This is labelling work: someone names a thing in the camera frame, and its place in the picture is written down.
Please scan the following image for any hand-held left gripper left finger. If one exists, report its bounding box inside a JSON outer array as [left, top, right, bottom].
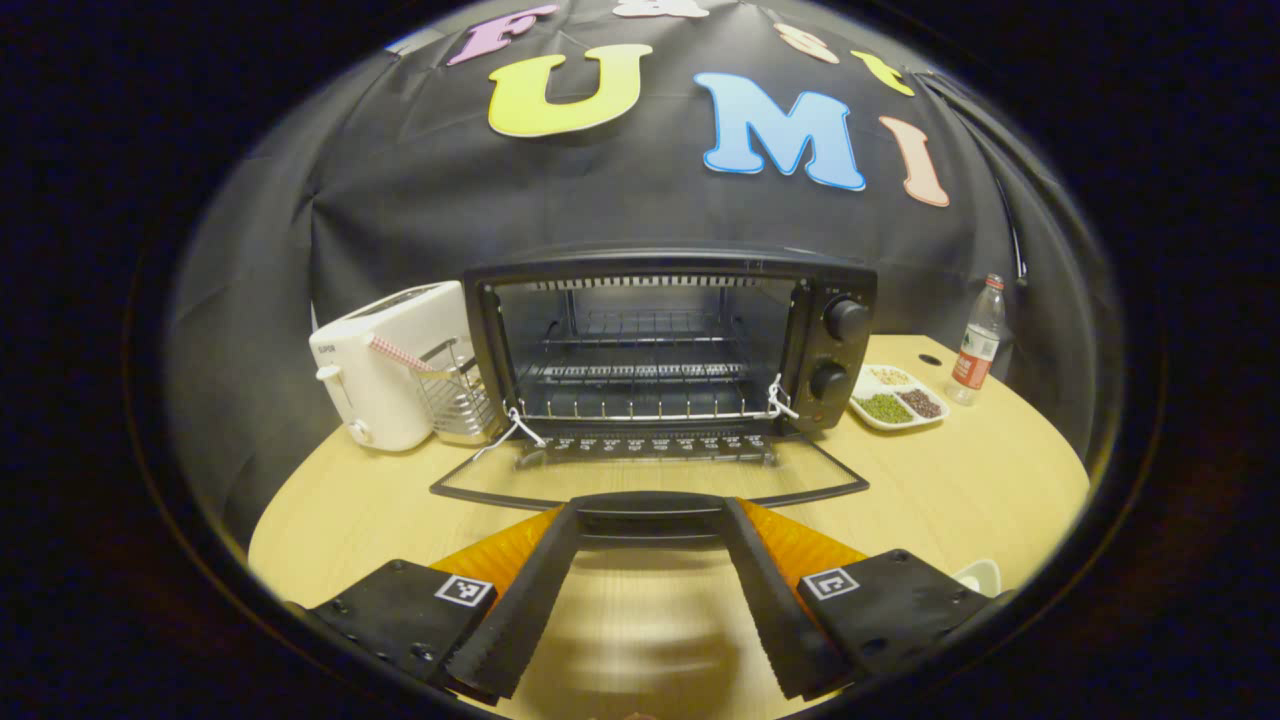
[[289, 500, 584, 701]]

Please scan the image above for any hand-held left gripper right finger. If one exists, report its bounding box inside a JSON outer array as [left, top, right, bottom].
[[721, 496, 1012, 702]]

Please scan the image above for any cream plate with cherry print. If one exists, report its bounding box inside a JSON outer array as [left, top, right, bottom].
[[949, 557, 1002, 599]]

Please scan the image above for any black electric oven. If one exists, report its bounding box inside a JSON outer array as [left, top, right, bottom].
[[429, 247, 880, 547]]

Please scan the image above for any metal oven rack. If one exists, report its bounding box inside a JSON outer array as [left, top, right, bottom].
[[513, 360, 793, 427]]

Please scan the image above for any white divided dish with beans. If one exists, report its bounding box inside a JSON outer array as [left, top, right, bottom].
[[849, 363, 950, 434]]

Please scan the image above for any white toaster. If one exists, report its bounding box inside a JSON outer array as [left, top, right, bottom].
[[308, 280, 472, 454]]

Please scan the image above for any pink striped straw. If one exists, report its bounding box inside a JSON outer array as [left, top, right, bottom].
[[369, 334, 438, 377]]

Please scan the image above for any clear bottle with red label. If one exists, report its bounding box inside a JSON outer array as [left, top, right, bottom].
[[945, 273, 1009, 407]]

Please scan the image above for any metal wire basket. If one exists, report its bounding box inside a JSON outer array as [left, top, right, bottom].
[[414, 337, 502, 447]]

